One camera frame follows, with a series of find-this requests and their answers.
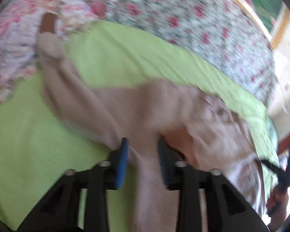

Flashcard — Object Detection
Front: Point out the beige knit sweater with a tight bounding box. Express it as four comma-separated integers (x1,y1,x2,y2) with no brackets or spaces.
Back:
36,11,268,232

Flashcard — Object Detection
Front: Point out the person's right hand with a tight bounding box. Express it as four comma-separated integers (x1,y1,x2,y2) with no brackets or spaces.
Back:
267,186,289,227

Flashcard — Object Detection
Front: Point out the light green bed sheet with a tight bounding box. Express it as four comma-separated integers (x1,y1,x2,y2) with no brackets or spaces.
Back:
0,22,277,229

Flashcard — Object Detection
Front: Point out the framed landscape picture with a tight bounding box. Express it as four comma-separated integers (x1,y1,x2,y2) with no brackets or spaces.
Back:
234,0,290,50

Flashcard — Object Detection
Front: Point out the rose floral quilt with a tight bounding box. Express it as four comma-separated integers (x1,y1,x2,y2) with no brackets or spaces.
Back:
86,0,278,107

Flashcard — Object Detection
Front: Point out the pink purple floral pillow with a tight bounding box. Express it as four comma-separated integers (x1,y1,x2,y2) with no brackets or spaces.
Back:
0,0,98,104

